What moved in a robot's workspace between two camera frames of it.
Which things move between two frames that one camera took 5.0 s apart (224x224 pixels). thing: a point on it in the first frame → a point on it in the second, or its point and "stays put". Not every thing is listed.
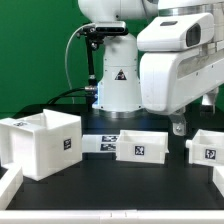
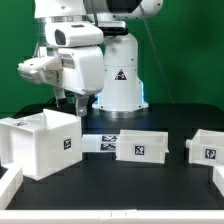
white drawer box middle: (142, 146) stays put
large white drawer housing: (40, 143) stays put
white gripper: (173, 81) → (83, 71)
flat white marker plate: (99, 143) stays put
